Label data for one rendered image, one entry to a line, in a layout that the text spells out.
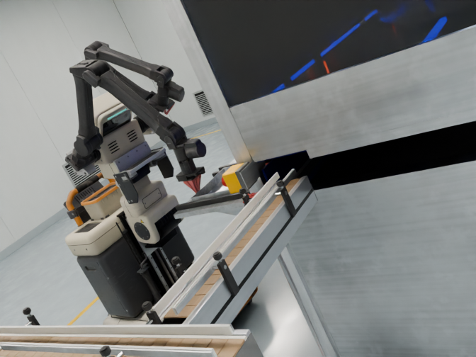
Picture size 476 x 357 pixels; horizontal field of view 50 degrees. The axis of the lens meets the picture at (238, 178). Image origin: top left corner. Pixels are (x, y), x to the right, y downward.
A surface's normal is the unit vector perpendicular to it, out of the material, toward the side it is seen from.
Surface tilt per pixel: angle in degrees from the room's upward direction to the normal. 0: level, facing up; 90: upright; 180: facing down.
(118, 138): 98
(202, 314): 90
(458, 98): 90
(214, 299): 90
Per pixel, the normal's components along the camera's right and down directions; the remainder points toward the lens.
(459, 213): -0.47, 0.46
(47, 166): 0.79, -0.18
